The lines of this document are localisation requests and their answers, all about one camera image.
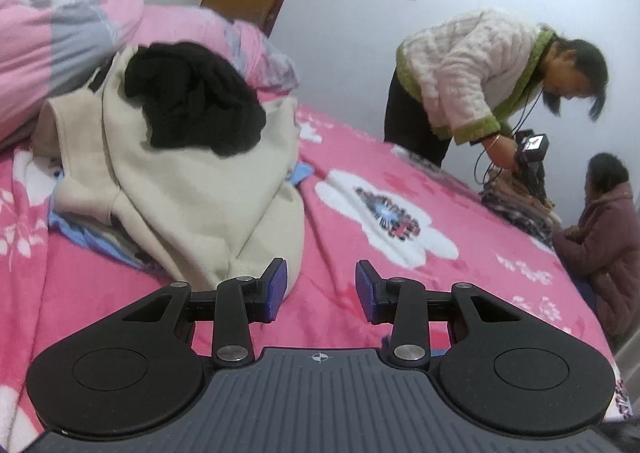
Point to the pink grey quilt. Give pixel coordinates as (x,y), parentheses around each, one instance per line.
(60,23)

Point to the black garment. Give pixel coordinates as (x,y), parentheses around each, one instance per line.
(200,98)

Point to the brown cloth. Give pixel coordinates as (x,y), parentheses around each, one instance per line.
(500,180)

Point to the black white patterned cloth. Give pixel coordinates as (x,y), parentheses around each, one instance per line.
(520,220)

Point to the beige hooded sweatshirt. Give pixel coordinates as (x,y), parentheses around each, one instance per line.
(200,193)

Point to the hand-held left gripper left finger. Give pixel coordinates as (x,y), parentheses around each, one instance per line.
(277,288)

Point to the pink floral blanket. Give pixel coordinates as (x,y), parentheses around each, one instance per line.
(475,233)

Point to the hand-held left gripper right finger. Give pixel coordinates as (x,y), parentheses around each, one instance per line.
(365,290)

